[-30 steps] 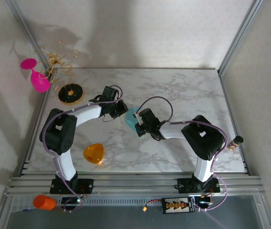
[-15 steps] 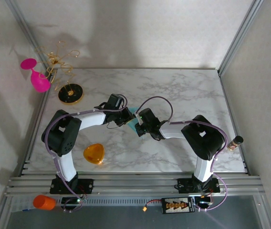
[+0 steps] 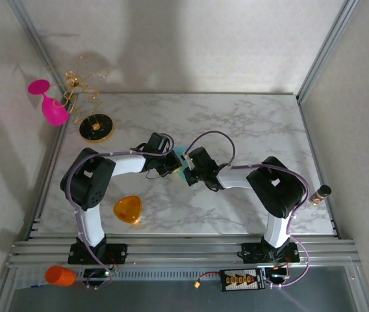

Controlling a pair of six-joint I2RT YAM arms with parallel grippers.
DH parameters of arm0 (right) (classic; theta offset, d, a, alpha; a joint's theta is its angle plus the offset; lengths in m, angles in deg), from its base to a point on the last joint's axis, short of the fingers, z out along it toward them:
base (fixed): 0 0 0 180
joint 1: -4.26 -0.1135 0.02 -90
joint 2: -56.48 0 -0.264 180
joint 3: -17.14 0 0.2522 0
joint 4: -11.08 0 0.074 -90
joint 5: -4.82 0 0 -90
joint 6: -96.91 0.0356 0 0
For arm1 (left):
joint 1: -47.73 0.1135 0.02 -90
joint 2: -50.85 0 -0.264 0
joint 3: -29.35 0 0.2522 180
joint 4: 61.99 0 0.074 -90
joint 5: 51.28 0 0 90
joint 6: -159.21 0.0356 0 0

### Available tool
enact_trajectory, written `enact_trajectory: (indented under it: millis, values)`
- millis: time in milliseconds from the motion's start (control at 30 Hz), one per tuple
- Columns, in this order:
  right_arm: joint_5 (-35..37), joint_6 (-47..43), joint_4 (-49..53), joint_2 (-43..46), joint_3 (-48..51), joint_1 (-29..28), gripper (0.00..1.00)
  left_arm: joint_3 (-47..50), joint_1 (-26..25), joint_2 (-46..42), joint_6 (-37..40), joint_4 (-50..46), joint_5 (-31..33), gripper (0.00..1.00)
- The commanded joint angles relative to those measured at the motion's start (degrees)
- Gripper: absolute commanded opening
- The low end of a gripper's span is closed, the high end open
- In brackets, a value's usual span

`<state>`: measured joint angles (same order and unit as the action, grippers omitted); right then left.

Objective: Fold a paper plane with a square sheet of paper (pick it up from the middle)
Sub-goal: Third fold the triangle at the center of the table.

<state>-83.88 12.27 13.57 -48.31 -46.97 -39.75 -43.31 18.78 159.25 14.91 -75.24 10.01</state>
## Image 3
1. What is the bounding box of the light blue paper sheet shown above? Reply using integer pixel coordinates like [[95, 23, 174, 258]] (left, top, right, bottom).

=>
[[172, 146, 192, 188]]

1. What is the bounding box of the orange triangular bowl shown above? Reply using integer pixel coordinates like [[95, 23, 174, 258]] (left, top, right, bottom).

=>
[[112, 194, 144, 225]]

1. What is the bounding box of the black charger board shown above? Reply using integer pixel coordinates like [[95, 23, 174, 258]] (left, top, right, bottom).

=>
[[220, 268, 266, 292]]

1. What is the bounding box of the small brown bottle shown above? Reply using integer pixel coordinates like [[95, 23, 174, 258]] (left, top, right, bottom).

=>
[[308, 184, 332, 205]]

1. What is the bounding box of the black controller box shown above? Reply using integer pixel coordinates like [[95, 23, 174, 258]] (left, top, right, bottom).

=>
[[83, 268, 114, 283], [264, 266, 289, 283]]

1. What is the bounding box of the pink plastic wine glass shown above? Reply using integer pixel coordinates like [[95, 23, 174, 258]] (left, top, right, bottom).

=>
[[27, 79, 70, 127]]

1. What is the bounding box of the orange plastic cup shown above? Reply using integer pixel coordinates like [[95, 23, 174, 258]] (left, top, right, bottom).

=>
[[44, 265, 77, 288]]

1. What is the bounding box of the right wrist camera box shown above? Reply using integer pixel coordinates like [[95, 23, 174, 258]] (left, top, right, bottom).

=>
[[186, 146, 218, 170]]

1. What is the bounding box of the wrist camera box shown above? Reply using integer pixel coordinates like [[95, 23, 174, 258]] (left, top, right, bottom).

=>
[[186, 146, 218, 170], [145, 131, 172, 153]]

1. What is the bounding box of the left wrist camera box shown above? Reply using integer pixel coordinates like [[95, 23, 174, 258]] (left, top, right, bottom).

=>
[[145, 131, 172, 153]]

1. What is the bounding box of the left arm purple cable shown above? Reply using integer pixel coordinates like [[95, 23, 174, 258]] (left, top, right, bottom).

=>
[[66, 133, 175, 291]]

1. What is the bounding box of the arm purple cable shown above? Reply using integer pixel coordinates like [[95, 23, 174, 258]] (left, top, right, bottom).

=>
[[183, 130, 312, 289], [66, 133, 175, 291]]

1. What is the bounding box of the aluminium rail frame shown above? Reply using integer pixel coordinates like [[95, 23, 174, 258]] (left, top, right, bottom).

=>
[[7, 239, 360, 269]]

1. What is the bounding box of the gold wire glass rack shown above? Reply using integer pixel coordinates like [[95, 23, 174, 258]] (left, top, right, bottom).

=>
[[47, 55, 115, 144]]

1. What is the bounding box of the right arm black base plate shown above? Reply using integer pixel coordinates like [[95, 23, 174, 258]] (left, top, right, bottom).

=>
[[241, 242, 301, 264]]

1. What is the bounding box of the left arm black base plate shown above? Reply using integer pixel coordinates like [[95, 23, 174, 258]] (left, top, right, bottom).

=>
[[67, 242, 129, 265]]

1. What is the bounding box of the grey slotted cable duct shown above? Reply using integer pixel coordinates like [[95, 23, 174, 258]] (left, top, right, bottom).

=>
[[73, 268, 224, 282]]

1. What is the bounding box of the yellow connector red wire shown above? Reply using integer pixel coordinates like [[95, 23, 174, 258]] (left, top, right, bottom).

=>
[[193, 271, 222, 289]]

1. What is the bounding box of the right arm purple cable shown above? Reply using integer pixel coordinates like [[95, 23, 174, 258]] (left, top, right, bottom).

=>
[[183, 130, 312, 289]]

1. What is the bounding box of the aluminium frame post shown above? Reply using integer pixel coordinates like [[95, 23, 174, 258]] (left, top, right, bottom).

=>
[[7, 0, 72, 100], [296, 0, 358, 104]]

